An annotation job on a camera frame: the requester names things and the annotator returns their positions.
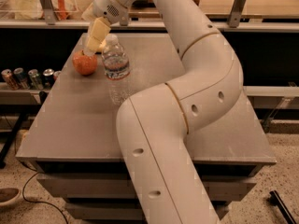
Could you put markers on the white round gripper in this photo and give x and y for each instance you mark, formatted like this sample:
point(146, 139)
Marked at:
point(106, 4)

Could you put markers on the red apple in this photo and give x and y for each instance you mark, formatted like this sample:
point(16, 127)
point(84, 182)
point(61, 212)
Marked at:
point(84, 64)

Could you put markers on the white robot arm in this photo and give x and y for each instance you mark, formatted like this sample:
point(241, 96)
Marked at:
point(152, 124)

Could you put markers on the yellow sponge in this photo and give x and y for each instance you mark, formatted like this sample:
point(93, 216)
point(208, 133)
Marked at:
point(101, 47)

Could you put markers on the orange white bag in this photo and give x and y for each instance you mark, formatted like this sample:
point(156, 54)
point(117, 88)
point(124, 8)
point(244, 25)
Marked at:
point(66, 9)

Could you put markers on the clear plastic water bottle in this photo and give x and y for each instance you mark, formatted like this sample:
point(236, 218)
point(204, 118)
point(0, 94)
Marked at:
point(117, 69)

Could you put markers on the red drink can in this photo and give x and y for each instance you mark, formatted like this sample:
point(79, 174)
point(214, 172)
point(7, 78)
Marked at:
point(56, 74)

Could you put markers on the dark drink can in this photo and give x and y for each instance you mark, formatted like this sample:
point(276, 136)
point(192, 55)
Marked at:
point(48, 77)

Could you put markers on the green drink can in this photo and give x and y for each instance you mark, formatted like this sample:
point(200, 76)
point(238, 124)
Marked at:
point(36, 79)

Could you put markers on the orange drink can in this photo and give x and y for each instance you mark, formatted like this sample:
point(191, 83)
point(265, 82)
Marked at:
point(8, 77)

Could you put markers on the black table leg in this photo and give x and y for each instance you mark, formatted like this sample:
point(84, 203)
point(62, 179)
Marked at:
point(11, 136)

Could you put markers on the upper grey drawer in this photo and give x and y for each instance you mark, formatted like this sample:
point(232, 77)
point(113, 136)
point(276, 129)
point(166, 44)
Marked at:
point(119, 186)

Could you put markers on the grey drawer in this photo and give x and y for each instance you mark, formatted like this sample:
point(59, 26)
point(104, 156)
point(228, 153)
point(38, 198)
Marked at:
point(120, 213)
point(119, 186)

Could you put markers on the lower grey drawer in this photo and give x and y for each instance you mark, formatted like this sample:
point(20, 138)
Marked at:
point(120, 213)

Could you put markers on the shoe tip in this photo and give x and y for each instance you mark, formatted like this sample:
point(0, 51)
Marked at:
point(9, 196)

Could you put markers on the black bar on floor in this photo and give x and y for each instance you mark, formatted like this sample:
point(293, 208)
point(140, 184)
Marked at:
point(277, 201)

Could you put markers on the middle metal bracket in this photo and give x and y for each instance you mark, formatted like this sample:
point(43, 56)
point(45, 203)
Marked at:
point(124, 20)

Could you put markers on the metal bracket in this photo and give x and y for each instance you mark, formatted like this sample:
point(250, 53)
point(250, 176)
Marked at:
point(236, 13)
point(124, 20)
point(50, 16)

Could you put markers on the left metal bracket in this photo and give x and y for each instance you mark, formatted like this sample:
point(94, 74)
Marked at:
point(50, 16)

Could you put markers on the right metal bracket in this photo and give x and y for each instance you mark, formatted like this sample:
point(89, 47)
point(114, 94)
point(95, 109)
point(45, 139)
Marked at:
point(236, 13)

